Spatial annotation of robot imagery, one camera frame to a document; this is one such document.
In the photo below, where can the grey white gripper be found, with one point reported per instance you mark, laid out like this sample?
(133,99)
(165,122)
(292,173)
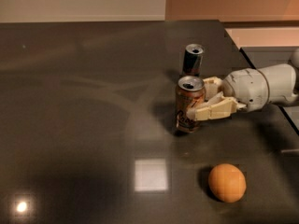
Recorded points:
(247,87)

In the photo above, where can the orange soda can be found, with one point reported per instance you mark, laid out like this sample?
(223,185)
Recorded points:
(190,91)

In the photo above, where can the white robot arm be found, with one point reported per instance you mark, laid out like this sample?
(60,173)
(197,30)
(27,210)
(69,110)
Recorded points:
(282,81)

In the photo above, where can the slim dark energy drink can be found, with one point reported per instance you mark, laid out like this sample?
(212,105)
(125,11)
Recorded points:
(193,58)

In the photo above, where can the orange fruit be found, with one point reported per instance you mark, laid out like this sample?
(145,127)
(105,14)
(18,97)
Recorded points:
(227,183)

